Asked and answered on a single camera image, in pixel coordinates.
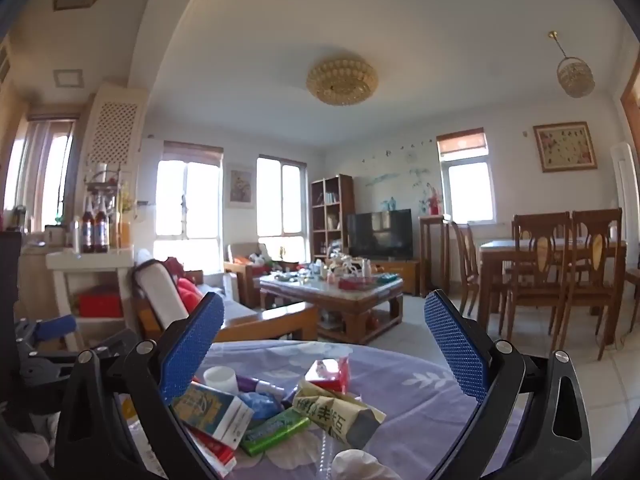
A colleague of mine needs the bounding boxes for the beige snack packet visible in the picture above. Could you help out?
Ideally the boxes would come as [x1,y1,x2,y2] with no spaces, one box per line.
[291,380,388,448]

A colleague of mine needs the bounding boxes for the wooden bookshelf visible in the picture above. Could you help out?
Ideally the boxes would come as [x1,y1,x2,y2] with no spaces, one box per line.
[310,174,356,261]

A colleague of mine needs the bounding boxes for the dark glass bottle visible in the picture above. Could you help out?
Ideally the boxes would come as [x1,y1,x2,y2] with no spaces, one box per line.
[94,195,111,254]
[81,195,96,254]

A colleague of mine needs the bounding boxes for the white lattice cabinet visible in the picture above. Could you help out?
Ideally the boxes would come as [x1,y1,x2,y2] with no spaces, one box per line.
[82,84,148,181]

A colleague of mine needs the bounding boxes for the purple floral tablecloth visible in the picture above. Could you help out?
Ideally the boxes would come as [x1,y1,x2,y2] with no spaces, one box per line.
[115,340,526,480]

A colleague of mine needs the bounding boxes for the white crumpled tissue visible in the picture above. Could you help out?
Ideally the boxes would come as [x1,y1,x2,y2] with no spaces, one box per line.
[331,449,396,480]

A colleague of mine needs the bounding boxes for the red white box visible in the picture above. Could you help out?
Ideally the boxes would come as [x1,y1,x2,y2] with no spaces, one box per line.
[187,427,238,478]

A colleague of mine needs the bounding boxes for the wooden sofa white cushions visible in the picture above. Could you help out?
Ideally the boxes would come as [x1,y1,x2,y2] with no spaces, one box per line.
[132,260,318,346]

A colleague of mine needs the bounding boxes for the window with red blind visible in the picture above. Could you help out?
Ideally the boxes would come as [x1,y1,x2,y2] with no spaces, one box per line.
[436,127,497,223]

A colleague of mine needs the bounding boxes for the blue bag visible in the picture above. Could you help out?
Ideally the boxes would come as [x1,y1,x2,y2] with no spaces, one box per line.
[237,391,286,421]

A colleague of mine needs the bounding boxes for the crystal pendant lamp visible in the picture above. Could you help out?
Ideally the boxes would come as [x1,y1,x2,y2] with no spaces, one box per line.
[547,31,596,98]

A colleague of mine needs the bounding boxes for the purple tube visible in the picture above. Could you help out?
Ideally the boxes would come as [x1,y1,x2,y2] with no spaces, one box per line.
[235,375,286,398]

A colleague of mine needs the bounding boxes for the wooden television stand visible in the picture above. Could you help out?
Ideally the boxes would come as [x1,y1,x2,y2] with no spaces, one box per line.
[350,259,421,297]

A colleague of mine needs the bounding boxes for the white shelf unit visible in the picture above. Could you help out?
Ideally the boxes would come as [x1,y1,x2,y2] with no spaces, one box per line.
[46,247,136,351]

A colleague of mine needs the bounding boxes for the white cup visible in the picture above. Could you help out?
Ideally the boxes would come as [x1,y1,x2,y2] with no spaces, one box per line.
[202,366,238,393]

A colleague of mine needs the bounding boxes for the red cushion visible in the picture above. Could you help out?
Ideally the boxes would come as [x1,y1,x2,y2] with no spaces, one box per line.
[172,277,206,313]

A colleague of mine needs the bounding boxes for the tall wooden stand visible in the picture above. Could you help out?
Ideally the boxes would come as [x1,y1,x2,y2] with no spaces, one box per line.
[417,214,451,296]

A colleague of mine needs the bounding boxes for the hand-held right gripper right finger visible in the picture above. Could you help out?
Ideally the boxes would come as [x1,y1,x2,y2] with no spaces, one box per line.
[424,289,593,480]

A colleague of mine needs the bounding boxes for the black television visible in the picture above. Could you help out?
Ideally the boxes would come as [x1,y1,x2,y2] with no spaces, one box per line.
[346,208,414,261]

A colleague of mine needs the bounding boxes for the person's left forearm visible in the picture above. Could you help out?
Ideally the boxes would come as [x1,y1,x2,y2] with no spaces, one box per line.
[10,412,53,467]

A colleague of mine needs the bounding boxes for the red storage box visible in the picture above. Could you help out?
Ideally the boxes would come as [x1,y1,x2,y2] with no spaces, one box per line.
[77,287,123,318]

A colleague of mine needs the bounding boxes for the wooden coffee table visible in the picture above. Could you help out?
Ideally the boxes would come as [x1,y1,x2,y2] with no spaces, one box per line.
[259,272,405,346]

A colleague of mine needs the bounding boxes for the white floor air conditioner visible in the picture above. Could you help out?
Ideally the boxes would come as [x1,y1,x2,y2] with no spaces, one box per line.
[610,141,640,271]

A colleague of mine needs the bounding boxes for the wooden dining table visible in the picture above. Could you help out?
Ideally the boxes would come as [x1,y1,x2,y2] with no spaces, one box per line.
[477,237,628,331]

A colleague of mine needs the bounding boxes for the framed floral painting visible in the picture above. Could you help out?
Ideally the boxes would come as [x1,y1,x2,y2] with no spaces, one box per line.
[532,121,598,173]

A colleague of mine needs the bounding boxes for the wooden armchair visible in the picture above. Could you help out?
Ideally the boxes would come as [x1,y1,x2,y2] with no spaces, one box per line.
[224,242,281,306]

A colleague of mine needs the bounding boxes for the small framed picture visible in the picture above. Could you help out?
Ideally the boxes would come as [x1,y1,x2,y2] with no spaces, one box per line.
[226,165,256,209]

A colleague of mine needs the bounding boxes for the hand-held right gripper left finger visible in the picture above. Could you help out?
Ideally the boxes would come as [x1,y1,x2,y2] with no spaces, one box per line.
[54,291,226,480]

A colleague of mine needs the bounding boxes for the coffee table clutter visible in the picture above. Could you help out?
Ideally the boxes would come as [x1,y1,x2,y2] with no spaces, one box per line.
[272,255,401,291]

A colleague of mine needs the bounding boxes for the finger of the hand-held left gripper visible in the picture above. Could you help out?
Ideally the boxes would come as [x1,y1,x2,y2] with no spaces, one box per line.
[22,330,140,377]
[17,315,77,356]

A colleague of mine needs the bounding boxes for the gold ceiling lamp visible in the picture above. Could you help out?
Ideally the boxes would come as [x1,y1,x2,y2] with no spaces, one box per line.
[306,51,379,107]

